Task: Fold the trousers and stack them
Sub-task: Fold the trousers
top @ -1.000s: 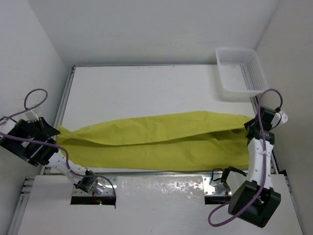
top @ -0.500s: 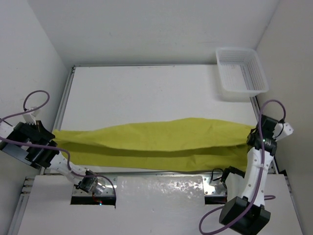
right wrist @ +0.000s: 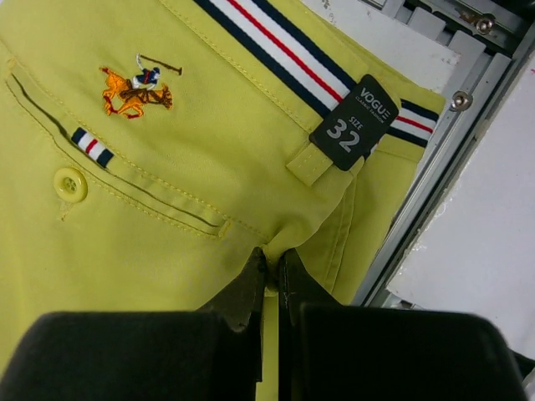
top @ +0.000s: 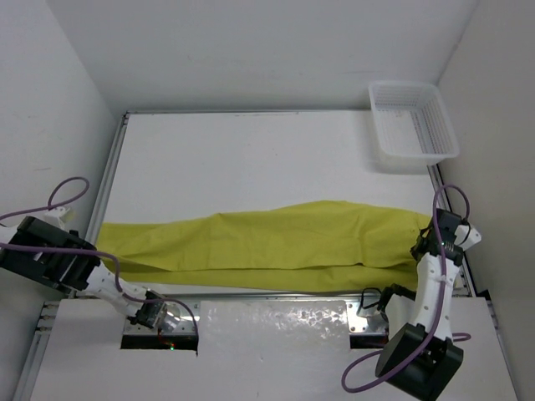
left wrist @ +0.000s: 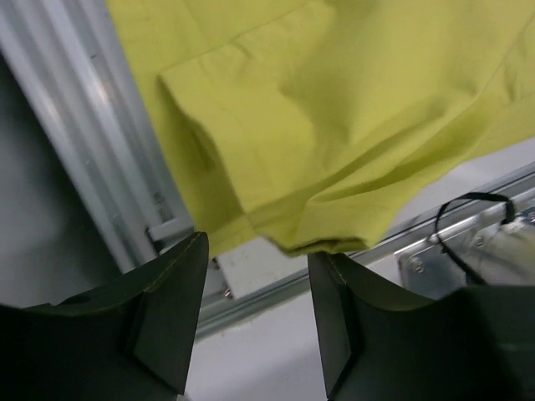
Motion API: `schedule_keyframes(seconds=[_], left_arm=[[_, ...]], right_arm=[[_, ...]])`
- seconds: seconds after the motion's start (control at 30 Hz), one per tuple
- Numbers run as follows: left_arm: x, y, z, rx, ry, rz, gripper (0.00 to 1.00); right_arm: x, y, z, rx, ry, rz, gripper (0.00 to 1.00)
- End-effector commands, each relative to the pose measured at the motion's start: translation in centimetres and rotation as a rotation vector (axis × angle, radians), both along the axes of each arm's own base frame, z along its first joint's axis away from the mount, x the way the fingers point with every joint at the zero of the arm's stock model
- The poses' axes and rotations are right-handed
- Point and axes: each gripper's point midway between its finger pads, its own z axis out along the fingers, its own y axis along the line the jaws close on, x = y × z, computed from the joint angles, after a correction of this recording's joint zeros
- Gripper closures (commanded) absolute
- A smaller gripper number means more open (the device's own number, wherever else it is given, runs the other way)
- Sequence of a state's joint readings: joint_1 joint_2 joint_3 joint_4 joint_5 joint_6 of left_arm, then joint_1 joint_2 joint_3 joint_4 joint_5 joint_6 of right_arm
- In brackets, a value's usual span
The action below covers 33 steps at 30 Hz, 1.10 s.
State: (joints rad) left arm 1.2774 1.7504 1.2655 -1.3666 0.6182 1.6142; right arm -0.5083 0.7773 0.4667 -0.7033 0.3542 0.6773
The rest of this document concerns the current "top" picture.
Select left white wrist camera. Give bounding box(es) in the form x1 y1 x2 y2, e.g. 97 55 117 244
43 206 74 230

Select white plastic basket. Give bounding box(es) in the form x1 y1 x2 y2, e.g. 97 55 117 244
368 80 460 174

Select white front cover panel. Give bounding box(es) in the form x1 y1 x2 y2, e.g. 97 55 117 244
28 298 519 401

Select aluminium table frame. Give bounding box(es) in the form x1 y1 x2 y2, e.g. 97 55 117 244
12 109 515 401

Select yellow trousers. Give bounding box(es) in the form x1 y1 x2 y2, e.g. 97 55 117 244
96 200 430 292

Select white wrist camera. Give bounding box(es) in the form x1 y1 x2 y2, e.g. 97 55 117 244
43 206 74 230
455 222 482 251

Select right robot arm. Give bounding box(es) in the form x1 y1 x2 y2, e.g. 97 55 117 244
357 209 482 400

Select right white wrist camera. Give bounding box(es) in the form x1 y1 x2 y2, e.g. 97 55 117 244
455 222 482 251

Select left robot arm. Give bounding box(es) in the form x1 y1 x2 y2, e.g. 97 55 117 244
1 216 168 331

